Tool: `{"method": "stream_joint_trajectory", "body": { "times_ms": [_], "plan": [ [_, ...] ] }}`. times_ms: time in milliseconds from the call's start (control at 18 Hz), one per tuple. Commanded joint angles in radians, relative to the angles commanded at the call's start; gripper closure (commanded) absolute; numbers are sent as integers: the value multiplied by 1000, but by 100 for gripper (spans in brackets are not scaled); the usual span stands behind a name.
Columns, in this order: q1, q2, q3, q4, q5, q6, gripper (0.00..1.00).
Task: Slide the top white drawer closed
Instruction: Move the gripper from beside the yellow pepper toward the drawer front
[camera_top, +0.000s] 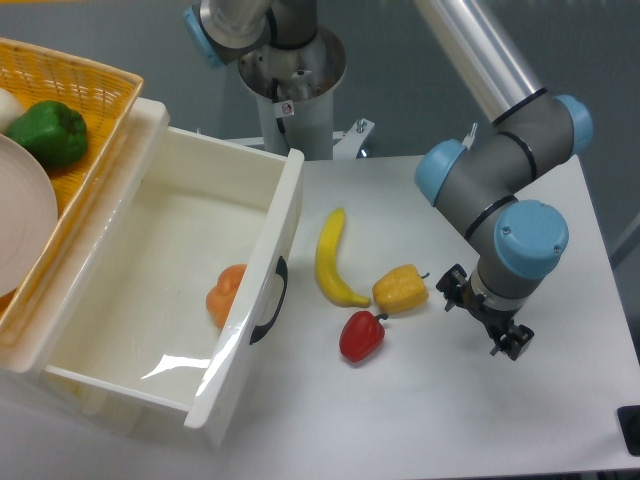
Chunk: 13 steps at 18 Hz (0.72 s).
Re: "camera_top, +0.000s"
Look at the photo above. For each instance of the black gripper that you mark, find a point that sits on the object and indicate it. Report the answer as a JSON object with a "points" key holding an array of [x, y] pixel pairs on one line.
{"points": [[510, 339]]}

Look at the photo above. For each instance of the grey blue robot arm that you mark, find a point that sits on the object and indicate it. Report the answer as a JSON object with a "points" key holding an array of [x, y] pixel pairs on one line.
{"points": [[475, 187]]}

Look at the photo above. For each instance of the white drawer cabinet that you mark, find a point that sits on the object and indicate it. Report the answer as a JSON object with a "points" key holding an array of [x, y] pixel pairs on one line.
{"points": [[27, 377]]}

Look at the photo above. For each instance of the yellow toy bell pepper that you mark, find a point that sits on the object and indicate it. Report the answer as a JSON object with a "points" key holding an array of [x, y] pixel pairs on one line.
{"points": [[401, 289]]}

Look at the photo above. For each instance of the red toy bell pepper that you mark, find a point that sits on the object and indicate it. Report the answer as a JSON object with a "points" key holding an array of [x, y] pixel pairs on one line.
{"points": [[362, 335]]}

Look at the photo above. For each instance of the yellow toy banana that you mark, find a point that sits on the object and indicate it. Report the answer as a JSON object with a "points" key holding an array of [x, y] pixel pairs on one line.
{"points": [[330, 282]]}

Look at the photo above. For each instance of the black object at table edge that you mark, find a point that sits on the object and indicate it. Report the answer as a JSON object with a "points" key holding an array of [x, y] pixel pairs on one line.
{"points": [[629, 420]]}

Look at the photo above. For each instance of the orange toy pepper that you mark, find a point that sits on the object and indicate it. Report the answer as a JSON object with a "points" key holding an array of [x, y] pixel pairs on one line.
{"points": [[220, 298]]}

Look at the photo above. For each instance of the yellow plastic basket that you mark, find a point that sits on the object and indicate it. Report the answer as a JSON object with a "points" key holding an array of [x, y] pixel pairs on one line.
{"points": [[103, 95]]}

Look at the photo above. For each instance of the green toy bell pepper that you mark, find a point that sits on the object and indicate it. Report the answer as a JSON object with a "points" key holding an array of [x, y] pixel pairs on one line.
{"points": [[53, 133]]}

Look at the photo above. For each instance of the beige round plate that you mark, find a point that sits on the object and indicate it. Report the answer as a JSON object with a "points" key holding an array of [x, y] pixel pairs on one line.
{"points": [[29, 213]]}

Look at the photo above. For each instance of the white round object in basket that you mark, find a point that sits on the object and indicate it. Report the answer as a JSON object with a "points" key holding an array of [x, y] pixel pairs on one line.
{"points": [[10, 109]]}

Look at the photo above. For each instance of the black top drawer handle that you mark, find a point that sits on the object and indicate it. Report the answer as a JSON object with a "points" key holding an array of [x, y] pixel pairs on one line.
{"points": [[278, 291]]}

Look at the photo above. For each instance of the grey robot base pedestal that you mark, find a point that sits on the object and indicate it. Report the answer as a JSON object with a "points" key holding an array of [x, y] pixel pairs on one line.
{"points": [[294, 92]]}

